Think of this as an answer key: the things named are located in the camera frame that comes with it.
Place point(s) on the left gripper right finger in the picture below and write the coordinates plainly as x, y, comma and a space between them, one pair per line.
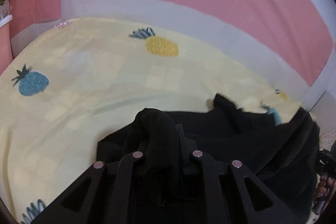
188, 146

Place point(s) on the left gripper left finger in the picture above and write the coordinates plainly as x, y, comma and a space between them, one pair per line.
155, 131

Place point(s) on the large black garment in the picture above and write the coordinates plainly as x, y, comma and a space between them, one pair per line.
281, 156

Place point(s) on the person's right hand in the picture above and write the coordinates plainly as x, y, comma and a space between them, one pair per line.
325, 183

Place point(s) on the yellow pineapple print bedsheet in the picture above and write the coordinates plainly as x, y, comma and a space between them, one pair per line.
76, 84

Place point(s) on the pineapple print hanging cloth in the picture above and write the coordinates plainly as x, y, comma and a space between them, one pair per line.
5, 12

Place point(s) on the white bed frame board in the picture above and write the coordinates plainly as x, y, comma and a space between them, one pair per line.
231, 40

